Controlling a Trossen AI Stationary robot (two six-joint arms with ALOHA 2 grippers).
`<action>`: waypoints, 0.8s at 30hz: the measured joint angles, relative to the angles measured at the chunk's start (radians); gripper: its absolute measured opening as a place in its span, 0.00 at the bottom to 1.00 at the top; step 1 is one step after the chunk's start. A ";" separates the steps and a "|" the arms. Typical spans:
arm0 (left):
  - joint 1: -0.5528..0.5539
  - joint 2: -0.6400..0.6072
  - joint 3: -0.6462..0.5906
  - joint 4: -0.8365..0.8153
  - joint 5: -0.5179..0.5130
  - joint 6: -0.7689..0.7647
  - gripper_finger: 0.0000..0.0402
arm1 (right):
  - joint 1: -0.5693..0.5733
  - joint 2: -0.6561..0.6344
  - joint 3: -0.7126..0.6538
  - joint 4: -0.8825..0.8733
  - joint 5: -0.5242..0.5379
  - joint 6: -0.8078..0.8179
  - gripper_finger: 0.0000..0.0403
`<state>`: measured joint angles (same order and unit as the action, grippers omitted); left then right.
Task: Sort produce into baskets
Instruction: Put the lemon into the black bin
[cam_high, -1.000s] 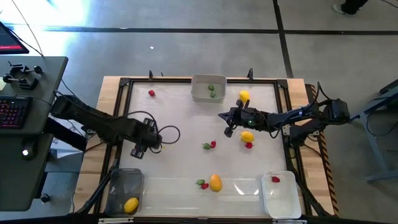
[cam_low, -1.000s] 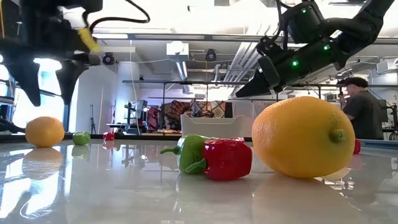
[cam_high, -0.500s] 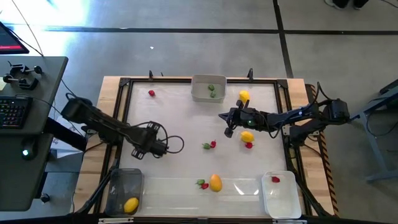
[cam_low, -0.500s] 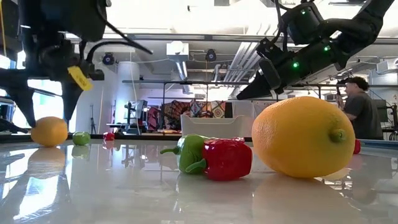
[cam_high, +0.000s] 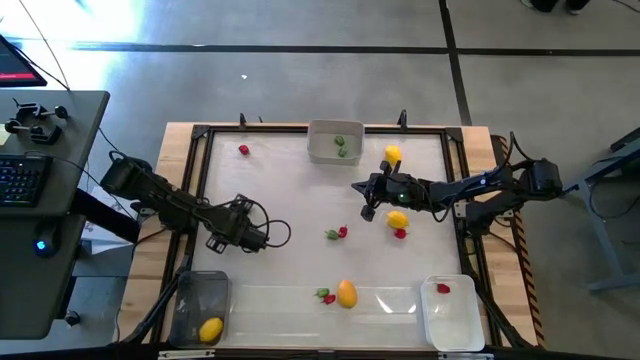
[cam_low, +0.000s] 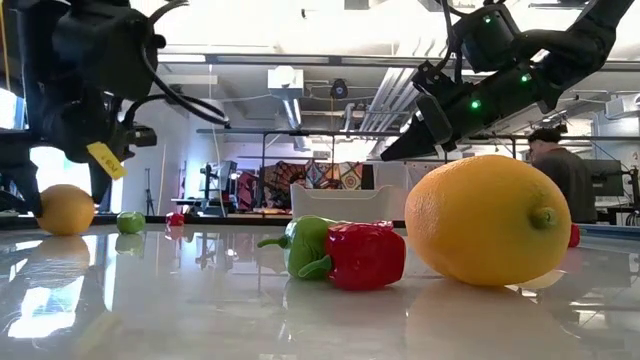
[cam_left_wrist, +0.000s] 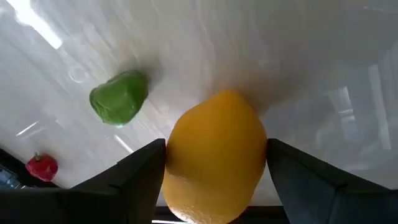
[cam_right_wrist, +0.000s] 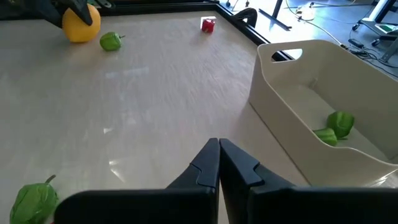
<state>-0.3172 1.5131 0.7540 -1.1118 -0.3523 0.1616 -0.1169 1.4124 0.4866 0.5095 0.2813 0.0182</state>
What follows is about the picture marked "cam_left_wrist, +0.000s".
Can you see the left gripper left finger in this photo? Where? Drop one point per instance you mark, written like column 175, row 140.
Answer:
column 93, row 199

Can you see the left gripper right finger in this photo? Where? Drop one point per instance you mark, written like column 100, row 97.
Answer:
column 326, row 202

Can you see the red strawberry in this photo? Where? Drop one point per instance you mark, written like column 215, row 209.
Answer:
column 42, row 168

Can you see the small green bell pepper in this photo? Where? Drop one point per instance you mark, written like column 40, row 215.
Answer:
column 119, row 98

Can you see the large orange-yellow lemon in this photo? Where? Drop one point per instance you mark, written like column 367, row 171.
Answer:
column 214, row 155

